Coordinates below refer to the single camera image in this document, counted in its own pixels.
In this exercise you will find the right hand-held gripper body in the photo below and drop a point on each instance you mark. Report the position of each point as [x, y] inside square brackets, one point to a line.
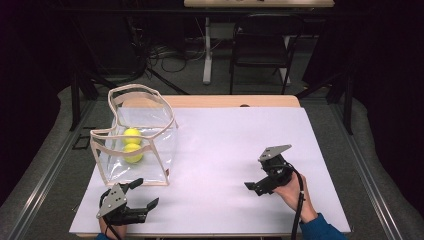
[278, 170]

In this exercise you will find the black chair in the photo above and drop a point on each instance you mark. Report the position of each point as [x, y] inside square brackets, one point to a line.
[263, 50]

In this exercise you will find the black metal stand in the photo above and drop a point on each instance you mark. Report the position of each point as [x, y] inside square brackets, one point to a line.
[75, 100]
[348, 106]

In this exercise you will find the wooden table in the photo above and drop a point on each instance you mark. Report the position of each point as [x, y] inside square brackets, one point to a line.
[216, 101]

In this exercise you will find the clear bag with beige trim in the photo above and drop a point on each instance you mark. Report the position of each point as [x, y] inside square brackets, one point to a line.
[140, 170]

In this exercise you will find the white-legged desk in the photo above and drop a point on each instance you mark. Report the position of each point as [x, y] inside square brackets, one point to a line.
[207, 60]

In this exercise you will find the yellow tennis ball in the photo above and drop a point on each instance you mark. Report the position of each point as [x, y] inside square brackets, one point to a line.
[133, 153]
[132, 136]

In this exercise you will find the dark curtain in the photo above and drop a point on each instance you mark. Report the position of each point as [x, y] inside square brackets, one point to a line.
[393, 83]
[26, 83]

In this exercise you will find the white table mat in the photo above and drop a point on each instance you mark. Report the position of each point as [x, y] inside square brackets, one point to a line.
[216, 140]

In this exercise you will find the person's right hand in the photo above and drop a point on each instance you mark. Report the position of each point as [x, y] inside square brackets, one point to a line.
[293, 196]

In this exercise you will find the small black frame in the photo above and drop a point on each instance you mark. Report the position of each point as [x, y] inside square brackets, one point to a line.
[81, 141]

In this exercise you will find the person's left hand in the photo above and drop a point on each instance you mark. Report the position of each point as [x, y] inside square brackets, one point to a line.
[116, 230]

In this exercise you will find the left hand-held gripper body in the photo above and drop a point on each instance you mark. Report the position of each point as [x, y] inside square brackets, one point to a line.
[115, 200]

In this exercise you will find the metal floor rail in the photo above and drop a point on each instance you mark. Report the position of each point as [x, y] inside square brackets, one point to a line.
[366, 173]
[50, 173]

